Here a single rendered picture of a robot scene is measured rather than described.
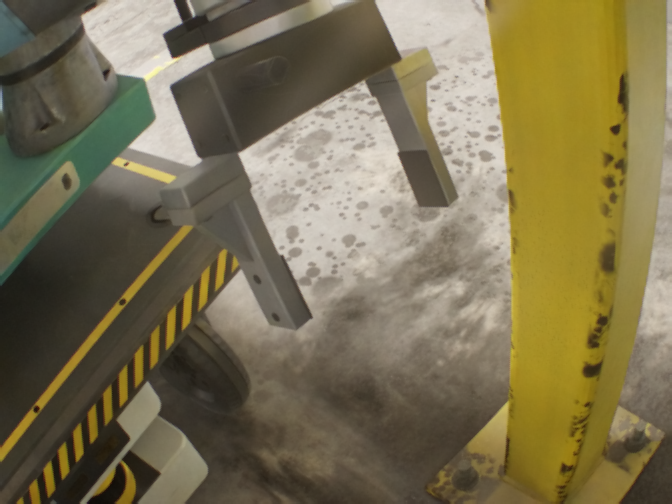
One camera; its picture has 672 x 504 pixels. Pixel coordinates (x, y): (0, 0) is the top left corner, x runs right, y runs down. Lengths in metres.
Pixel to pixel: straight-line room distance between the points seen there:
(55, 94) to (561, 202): 0.48
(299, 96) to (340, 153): 0.91
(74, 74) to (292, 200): 0.64
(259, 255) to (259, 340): 0.67
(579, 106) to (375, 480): 0.60
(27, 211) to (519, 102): 0.46
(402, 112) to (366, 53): 0.06
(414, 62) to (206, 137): 0.15
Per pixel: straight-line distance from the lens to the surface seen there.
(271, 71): 0.37
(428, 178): 0.49
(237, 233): 0.41
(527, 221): 0.53
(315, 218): 1.21
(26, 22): 0.49
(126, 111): 0.76
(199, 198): 0.38
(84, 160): 0.73
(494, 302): 1.05
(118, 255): 0.78
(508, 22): 0.43
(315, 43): 0.42
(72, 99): 0.72
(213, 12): 0.42
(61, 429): 0.67
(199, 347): 0.88
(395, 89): 0.48
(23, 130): 0.74
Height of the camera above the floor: 0.80
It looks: 45 degrees down
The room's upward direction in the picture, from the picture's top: 14 degrees counter-clockwise
